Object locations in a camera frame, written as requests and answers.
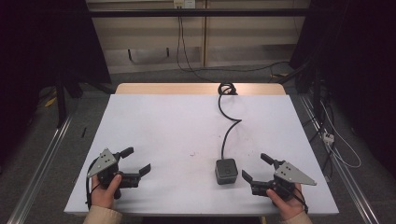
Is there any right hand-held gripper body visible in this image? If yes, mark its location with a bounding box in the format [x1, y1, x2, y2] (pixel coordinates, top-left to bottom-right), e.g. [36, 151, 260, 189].
[250, 160, 318, 201]

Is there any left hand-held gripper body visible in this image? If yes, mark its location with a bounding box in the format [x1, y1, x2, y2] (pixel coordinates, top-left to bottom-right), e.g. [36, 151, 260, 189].
[87, 147, 141, 200]

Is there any person's right hand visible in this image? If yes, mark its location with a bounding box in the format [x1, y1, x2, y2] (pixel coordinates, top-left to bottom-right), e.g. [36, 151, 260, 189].
[265, 183, 308, 222]

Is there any person's left hand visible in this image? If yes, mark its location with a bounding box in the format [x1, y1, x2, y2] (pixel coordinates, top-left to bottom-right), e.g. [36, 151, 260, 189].
[90, 174, 123, 210]

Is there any black cube power adapter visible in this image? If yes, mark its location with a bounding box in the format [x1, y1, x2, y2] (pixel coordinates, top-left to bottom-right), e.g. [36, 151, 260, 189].
[215, 158, 239, 186]

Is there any white table cover board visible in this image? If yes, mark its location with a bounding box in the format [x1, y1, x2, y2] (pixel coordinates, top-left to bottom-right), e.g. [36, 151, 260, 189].
[64, 93, 340, 217]

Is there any black metal stand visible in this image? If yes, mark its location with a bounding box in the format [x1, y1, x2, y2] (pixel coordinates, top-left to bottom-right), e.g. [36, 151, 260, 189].
[54, 72, 69, 129]

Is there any yellow floor tape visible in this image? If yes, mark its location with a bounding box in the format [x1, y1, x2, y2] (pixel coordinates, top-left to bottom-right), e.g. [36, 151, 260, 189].
[44, 95, 58, 108]

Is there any dark curtain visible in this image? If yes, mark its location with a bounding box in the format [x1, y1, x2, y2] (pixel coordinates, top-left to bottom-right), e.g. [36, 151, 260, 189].
[0, 0, 112, 162]
[289, 0, 396, 178]

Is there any black horizontal metal bar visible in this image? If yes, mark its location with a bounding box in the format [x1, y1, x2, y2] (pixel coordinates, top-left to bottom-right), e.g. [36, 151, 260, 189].
[88, 7, 314, 19]

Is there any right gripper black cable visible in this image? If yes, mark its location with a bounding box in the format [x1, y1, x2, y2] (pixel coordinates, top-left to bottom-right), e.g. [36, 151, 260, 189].
[288, 186, 309, 215]

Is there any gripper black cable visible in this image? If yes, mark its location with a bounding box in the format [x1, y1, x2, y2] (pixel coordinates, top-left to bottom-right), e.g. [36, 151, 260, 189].
[288, 186, 309, 215]
[85, 158, 102, 211]

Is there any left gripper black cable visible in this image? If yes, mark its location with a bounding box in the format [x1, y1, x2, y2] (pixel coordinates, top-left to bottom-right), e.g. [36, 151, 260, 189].
[85, 158, 102, 211]

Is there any aluminium floor rail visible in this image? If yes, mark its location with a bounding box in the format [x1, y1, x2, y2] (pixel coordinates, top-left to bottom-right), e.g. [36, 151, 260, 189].
[6, 115, 73, 224]
[299, 93, 380, 224]

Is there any thin white cable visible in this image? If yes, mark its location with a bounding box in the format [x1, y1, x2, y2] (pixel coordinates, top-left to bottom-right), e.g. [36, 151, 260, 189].
[319, 100, 362, 170]

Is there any thick black adapter cable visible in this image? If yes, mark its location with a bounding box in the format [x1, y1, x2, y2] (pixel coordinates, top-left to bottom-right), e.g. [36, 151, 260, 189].
[217, 81, 243, 161]

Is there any thin black wall cable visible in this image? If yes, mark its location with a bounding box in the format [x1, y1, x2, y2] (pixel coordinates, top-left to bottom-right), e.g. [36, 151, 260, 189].
[176, 15, 291, 84]

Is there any white wall socket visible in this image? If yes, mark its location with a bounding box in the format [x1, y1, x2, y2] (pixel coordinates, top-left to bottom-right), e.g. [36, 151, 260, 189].
[173, 0, 197, 9]

